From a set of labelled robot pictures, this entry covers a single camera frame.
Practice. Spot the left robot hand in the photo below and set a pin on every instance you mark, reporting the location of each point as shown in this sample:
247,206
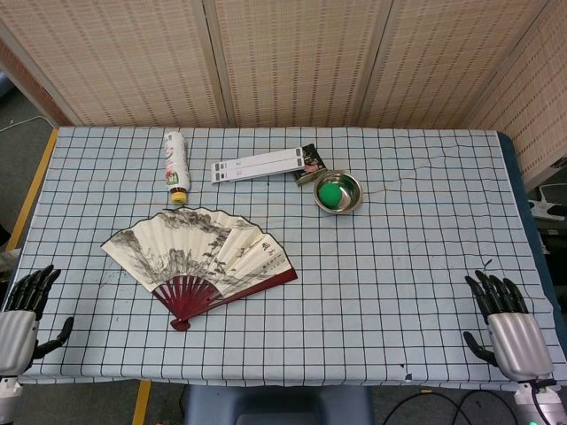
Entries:
15,336

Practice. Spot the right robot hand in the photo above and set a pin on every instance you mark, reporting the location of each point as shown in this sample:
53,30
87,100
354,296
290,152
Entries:
518,341

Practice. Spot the paper folding fan red ribs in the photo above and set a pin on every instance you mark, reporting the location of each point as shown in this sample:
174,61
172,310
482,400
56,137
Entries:
186,248

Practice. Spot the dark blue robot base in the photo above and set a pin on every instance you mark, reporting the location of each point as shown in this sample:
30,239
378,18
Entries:
274,405

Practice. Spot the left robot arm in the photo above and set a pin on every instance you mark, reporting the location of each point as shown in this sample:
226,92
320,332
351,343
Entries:
8,398

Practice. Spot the light blue checked tablecloth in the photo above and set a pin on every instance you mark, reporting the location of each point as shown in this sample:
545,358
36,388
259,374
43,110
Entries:
398,274

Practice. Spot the short yellow floor tape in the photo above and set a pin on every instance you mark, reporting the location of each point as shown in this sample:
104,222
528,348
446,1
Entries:
141,403

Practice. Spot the white plastic chair base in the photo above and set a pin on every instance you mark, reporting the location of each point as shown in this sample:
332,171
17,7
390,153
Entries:
547,201

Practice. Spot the long yellow floor tape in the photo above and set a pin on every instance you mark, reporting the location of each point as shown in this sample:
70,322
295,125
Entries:
33,188

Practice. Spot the stainless steel bowl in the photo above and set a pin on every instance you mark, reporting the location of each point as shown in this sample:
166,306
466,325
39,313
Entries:
350,190

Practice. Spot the green ball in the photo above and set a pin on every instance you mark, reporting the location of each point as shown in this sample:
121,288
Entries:
331,195

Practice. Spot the white bottle yellow cap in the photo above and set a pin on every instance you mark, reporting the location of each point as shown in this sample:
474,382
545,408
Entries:
176,159

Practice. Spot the dark printed packet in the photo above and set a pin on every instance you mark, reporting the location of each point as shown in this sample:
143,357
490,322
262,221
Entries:
312,161

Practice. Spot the white rectangular box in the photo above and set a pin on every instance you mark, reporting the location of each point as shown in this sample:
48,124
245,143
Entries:
257,166

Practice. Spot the bamboo folding screen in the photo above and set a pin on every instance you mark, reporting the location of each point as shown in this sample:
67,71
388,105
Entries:
288,57

